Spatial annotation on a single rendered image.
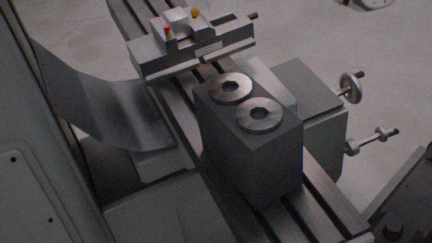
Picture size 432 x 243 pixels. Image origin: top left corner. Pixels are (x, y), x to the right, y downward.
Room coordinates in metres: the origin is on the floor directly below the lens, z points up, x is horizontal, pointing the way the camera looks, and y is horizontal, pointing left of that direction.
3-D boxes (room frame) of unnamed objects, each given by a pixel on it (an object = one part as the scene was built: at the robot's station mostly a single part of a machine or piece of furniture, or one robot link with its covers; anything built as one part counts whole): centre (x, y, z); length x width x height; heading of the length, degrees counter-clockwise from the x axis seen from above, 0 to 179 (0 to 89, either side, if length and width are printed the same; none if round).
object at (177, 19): (1.13, 0.07, 1.02); 0.06 x 0.05 x 0.06; 19
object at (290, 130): (0.69, -0.06, 1.01); 0.22 x 0.12 x 0.20; 26
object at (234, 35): (1.14, 0.04, 0.97); 0.35 x 0.15 x 0.11; 109
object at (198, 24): (1.15, 0.02, 1.00); 0.12 x 0.06 x 0.04; 19
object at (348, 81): (1.20, -0.43, 0.61); 0.16 x 0.12 x 0.12; 108
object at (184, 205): (1.05, 0.02, 0.42); 0.80 x 0.30 x 0.60; 108
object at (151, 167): (1.04, 0.04, 0.77); 0.50 x 0.35 x 0.12; 108
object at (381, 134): (1.08, -0.51, 0.49); 0.22 x 0.06 x 0.06; 108
